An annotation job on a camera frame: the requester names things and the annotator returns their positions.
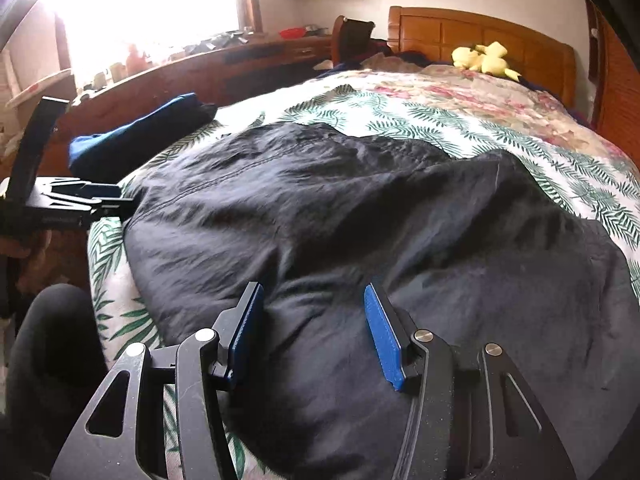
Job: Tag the wooden bed with leaf quilt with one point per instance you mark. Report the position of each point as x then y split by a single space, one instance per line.
425 110

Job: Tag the wooden chair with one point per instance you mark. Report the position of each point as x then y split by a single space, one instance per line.
357 35

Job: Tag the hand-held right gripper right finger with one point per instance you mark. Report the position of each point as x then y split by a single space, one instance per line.
382 340

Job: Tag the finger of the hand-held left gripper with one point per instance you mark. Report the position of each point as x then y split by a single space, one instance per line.
100 191
112 206

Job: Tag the red bowl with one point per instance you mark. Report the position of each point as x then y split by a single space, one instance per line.
292 33

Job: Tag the heap of dark clothes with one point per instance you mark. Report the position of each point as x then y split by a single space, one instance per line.
400 56

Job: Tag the heap of dark desk clutter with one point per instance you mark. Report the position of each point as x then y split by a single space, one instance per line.
220 42

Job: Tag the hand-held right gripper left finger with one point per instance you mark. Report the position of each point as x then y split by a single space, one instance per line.
247 325

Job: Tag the bright window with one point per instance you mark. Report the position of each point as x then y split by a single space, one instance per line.
150 0

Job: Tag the folded blue cloth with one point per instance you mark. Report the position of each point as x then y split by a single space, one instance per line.
140 130

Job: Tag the person's leg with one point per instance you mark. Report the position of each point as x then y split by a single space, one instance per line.
50 360

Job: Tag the wooden slatted wardrobe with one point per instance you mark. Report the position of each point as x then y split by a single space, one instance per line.
620 85

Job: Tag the wooden bed headboard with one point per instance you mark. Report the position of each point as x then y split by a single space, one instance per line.
430 30

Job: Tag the yellow plush toy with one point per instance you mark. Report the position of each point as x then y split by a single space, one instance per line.
487 62

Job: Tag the black zip jacket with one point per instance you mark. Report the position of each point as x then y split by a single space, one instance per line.
350 220

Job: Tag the wooden desk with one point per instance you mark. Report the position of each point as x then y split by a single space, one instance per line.
200 70

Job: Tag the orange bottle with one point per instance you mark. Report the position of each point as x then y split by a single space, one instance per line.
133 60

